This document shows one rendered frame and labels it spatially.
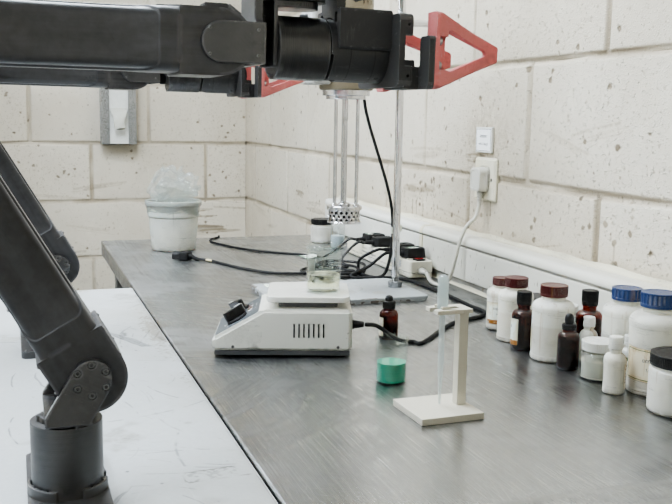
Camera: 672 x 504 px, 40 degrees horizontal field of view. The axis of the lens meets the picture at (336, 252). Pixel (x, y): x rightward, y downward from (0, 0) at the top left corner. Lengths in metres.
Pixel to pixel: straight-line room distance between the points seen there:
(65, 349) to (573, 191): 1.03
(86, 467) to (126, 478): 0.08
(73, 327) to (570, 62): 1.07
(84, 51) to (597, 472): 0.62
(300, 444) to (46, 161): 2.79
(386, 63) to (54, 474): 0.47
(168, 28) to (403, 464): 0.48
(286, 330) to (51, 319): 0.56
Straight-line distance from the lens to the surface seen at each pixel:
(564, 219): 1.64
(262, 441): 1.00
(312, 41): 0.84
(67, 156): 3.68
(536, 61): 1.74
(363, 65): 0.85
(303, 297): 1.31
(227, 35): 0.81
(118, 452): 0.99
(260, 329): 1.32
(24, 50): 0.80
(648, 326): 1.21
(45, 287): 0.81
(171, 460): 0.96
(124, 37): 0.80
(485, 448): 1.00
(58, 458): 0.85
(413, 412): 1.08
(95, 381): 0.82
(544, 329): 1.34
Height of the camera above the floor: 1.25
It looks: 8 degrees down
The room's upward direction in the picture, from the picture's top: 1 degrees clockwise
